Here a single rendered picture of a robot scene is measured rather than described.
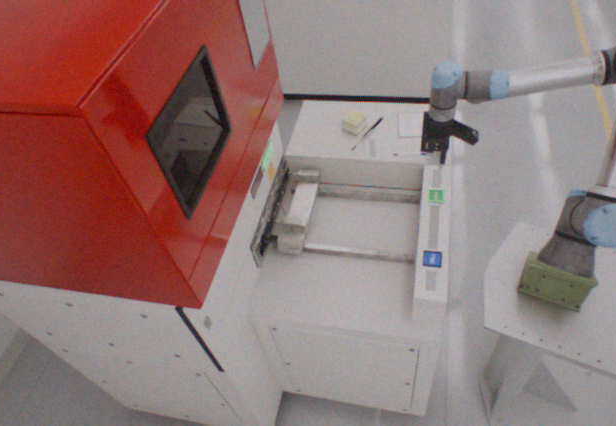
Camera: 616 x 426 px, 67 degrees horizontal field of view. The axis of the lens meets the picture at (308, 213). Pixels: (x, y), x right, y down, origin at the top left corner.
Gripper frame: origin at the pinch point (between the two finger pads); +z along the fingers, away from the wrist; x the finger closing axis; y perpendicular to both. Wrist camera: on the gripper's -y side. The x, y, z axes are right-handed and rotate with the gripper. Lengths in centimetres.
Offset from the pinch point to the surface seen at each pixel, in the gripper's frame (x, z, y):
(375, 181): -15.1, 25.3, 23.2
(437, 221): 10.5, 15.1, -0.2
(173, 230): 61, -37, 54
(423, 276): 32.4, 14.7, 3.0
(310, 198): -1, 23, 46
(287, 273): 29, 29, 49
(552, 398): 28, 106, -56
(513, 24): -289, 110, -59
